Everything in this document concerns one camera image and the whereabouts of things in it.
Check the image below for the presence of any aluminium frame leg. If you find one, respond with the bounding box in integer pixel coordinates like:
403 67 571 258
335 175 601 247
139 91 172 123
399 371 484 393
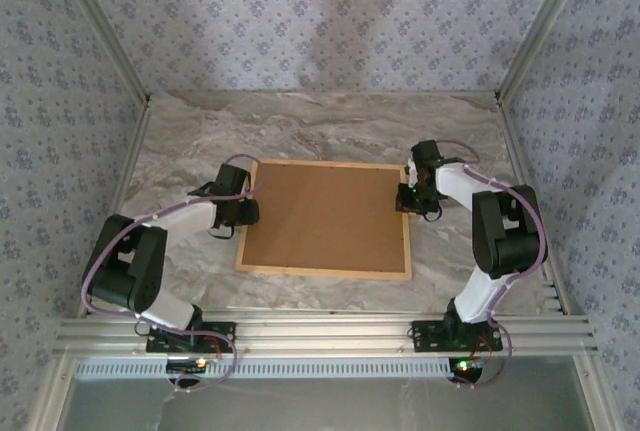
572 354 621 431
27 355 76 431

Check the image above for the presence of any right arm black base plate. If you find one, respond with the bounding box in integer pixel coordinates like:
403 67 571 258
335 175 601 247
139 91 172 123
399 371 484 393
410 319 504 354

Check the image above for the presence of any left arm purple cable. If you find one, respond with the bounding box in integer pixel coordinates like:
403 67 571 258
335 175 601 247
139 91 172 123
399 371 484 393
81 152 269 395

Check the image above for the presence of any grey slotted cable duct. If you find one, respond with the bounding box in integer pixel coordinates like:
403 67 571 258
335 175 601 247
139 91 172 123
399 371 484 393
73 356 454 382

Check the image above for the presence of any grey metal panel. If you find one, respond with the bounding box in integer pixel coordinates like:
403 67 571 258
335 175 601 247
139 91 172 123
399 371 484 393
62 356 594 431

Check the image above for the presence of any long aluminium mounting rail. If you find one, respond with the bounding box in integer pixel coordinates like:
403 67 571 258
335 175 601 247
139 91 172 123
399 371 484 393
53 314 600 358

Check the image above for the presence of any aluminium corner post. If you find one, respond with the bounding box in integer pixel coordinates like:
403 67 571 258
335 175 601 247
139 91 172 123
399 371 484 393
49 0 153 105
496 0 600 100

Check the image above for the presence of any light wooden picture frame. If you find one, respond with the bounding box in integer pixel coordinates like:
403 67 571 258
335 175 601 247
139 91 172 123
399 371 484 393
233 158 415 281

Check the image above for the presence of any black controller board with LED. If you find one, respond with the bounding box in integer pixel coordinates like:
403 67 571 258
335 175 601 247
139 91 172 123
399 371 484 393
448 356 487 385
166 358 209 387

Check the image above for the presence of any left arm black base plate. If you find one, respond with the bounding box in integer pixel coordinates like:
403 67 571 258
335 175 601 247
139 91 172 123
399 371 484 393
145 321 237 355

